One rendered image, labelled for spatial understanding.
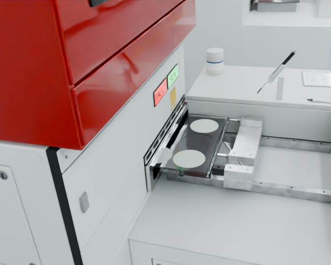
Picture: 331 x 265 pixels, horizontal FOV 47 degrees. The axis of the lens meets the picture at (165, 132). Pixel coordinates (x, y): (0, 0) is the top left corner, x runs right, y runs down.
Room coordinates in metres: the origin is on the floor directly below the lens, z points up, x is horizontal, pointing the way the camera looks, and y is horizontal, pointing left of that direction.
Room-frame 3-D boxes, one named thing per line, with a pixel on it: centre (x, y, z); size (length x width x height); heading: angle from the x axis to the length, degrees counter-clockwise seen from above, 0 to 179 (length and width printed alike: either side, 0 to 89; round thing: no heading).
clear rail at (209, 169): (1.07, -0.17, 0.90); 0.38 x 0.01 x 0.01; 160
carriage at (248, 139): (1.06, -0.26, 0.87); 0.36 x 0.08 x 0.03; 160
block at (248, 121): (1.22, -0.31, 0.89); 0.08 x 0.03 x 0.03; 70
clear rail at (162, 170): (0.96, 0.06, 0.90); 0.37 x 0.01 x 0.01; 70
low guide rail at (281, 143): (1.18, -0.32, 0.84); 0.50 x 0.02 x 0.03; 70
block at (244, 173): (0.91, -0.21, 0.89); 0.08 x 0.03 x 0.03; 70
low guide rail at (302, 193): (0.93, -0.23, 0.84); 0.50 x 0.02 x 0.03; 70
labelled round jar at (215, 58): (1.55, -0.23, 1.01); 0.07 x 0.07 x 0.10
